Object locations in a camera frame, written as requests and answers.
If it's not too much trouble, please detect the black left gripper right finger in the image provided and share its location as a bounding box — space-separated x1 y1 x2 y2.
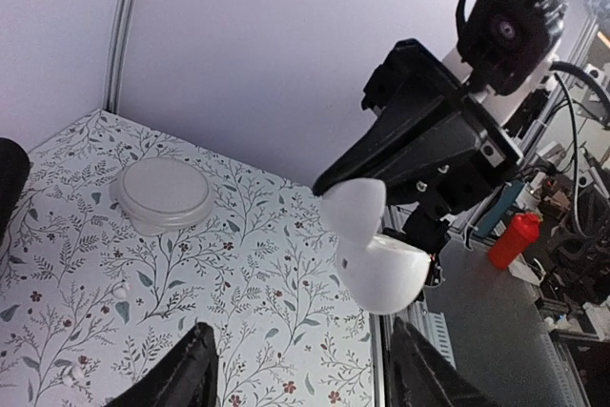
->
386 317 497 407

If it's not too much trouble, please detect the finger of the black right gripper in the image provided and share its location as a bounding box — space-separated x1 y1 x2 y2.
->
313 77 458 197

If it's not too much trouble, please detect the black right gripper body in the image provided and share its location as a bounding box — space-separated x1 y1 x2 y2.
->
359 39 522 283

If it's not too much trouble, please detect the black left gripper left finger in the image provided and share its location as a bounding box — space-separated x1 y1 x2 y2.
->
108 322 218 407

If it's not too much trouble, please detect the white earbud charging case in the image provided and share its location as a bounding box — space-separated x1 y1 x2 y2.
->
320 178 431 315

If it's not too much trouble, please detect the red plastic bottle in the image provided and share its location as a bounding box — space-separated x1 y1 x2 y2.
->
488 213 541 270

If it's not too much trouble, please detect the floral patterned table mat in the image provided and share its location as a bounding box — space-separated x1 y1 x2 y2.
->
1 111 374 406

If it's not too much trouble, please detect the white round dish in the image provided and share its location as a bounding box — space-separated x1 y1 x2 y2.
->
110 157 215 236

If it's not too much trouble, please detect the black cylinder speaker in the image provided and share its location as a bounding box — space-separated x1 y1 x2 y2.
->
0 137 31 242

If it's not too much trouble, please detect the aluminium front rail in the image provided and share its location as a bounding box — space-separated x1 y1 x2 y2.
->
371 215 478 407

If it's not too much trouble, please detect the right aluminium corner post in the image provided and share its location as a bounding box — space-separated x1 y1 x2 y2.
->
102 0 135 113

